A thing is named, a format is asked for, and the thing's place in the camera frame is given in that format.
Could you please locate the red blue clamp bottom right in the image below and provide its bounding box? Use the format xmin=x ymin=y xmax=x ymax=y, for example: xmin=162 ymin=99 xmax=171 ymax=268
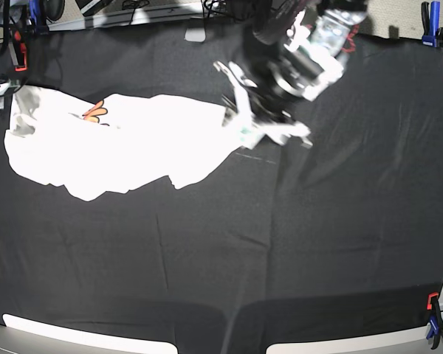
xmin=426 ymin=292 xmax=443 ymax=350

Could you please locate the red clamp top left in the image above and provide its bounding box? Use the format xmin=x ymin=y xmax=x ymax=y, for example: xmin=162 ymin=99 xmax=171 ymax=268
xmin=8 ymin=29 xmax=28 ymax=72

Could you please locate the black table cloth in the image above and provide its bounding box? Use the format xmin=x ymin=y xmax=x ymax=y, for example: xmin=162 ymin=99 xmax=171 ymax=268
xmin=0 ymin=36 xmax=443 ymax=353

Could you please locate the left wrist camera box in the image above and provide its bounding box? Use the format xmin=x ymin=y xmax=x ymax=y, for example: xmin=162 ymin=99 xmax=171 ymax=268
xmin=238 ymin=121 xmax=265 ymax=150

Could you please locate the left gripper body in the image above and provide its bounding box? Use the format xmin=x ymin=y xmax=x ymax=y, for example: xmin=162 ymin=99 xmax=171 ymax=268
xmin=241 ymin=62 xmax=297 ymax=124

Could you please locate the blue clamp top right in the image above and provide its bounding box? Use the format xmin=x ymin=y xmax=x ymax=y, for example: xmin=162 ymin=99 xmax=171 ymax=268
xmin=421 ymin=1 xmax=443 ymax=48

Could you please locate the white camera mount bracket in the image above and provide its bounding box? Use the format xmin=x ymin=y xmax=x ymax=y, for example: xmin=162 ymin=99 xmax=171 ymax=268
xmin=213 ymin=60 xmax=313 ymax=150

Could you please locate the grey tape patch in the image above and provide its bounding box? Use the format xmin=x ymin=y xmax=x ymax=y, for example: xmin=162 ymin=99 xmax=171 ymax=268
xmin=185 ymin=28 xmax=206 ymax=43

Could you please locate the white printed t-shirt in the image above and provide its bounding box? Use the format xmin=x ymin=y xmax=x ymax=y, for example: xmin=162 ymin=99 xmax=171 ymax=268
xmin=4 ymin=86 xmax=240 ymax=201

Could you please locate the blue clamp top left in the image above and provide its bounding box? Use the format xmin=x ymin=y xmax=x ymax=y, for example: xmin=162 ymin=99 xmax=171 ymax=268
xmin=27 ymin=0 xmax=49 ymax=35

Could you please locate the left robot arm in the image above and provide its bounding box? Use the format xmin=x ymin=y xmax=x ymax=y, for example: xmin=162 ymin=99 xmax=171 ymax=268
xmin=238 ymin=1 xmax=368 ymax=122

